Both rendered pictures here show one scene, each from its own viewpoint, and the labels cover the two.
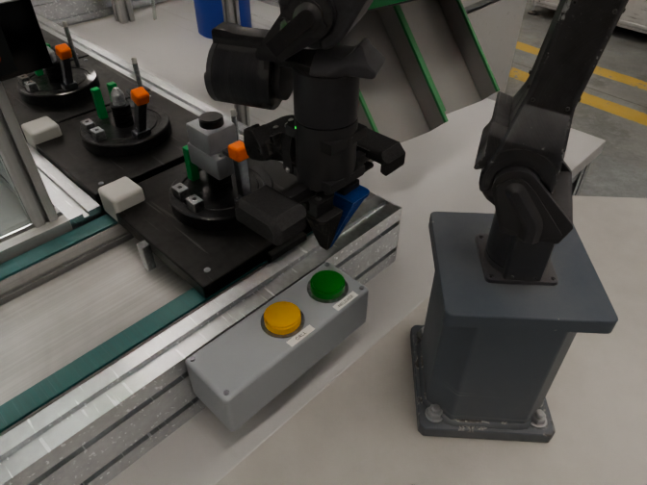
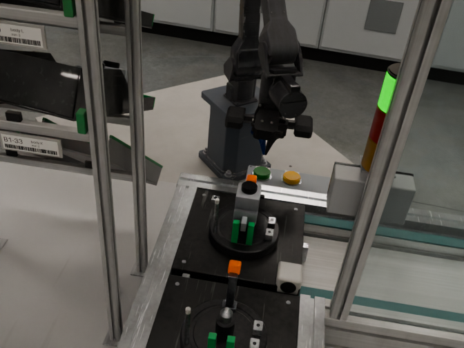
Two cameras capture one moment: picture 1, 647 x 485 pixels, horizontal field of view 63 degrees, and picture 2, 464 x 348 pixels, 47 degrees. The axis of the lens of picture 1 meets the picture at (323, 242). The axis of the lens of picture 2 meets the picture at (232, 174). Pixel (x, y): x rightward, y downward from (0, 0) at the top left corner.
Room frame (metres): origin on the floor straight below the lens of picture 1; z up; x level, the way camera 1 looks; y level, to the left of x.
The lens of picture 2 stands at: (1.11, 0.72, 1.71)
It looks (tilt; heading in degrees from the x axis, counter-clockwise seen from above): 37 degrees down; 231
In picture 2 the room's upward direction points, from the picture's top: 6 degrees clockwise
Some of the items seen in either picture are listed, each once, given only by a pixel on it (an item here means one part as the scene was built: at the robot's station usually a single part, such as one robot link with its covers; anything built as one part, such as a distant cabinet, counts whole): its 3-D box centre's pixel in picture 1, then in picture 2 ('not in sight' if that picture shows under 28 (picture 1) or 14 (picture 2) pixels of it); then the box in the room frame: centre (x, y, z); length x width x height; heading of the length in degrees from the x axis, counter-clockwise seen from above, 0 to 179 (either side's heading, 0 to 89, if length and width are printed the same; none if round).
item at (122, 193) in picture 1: (122, 199); (288, 278); (0.59, 0.28, 0.97); 0.05 x 0.05 x 0.04; 46
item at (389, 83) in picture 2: not in sight; (400, 92); (0.54, 0.36, 1.38); 0.05 x 0.05 x 0.05
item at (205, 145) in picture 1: (209, 139); (247, 203); (0.60, 0.15, 1.06); 0.08 x 0.04 x 0.07; 45
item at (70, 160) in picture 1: (120, 111); (225, 324); (0.77, 0.32, 1.01); 0.24 x 0.24 x 0.13; 46
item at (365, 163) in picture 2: not in sight; (382, 152); (0.54, 0.36, 1.28); 0.05 x 0.05 x 0.05
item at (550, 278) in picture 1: (521, 234); (240, 87); (0.37, -0.18, 1.09); 0.07 x 0.07 x 0.06; 87
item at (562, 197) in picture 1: (533, 183); (246, 65); (0.37, -0.18, 1.15); 0.09 x 0.07 x 0.06; 161
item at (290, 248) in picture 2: (223, 204); (243, 237); (0.59, 0.14, 0.96); 0.24 x 0.24 x 0.02; 46
